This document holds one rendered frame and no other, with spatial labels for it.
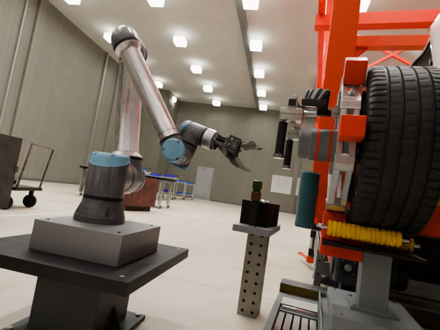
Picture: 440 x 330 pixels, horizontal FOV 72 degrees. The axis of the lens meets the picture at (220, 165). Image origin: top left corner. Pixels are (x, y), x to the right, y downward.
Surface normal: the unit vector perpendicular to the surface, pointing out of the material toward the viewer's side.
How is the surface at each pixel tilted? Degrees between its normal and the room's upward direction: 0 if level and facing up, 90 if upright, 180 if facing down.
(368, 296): 90
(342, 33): 90
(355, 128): 90
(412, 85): 60
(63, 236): 90
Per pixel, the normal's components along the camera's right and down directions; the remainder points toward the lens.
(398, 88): -0.20, -0.57
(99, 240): -0.18, -0.12
